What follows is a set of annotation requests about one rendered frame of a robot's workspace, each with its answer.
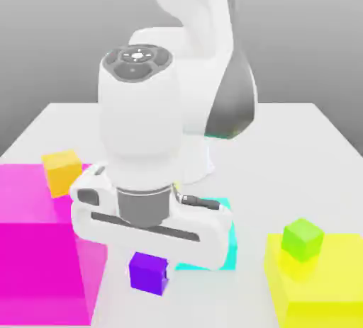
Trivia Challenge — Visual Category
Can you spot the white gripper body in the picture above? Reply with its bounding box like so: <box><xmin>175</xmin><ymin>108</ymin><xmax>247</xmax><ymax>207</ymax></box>
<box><xmin>69</xmin><ymin>199</ymin><xmax>235</xmax><ymax>272</ymax></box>

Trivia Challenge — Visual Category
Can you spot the small purple cube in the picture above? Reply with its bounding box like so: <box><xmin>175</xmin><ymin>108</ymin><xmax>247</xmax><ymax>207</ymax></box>
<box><xmin>128</xmin><ymin>251</ymin><xmax>170</xmax><ymax>297</ymax></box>

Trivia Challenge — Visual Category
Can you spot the small green cube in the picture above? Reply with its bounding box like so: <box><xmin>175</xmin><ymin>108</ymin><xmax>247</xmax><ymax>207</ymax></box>
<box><xmin>281</xmin><ymin>217</ymin><xmax>325</xmax><ymax>263</ymax></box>

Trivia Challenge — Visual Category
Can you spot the small orange cube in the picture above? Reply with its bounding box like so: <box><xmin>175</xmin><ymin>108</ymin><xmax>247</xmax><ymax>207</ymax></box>
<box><xmin>41</xmin><ymin>149</ymin><xmax>84</xmax><ymax>199</ymax></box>

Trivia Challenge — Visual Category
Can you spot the large cyan box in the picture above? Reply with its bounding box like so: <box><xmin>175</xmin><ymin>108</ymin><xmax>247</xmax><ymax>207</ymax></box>
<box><xmin>174</xmin><ymin>197</ymin><xmax>238</xmax><ymax>271</ymax></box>

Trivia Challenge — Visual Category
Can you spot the large magenta box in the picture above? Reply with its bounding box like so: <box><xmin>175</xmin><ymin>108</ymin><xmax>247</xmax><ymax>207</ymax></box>
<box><xmin>0</xmin><ymin>163</ymin><xmax>109</xmax><ymax>327</ymax></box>

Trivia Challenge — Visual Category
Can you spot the large yellow box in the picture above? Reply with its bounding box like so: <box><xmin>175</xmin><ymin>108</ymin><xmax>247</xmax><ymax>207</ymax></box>
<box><xmin>263</xmin><ymin>232</ymin><xmax>363</xmax><ymax>328</ymax></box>

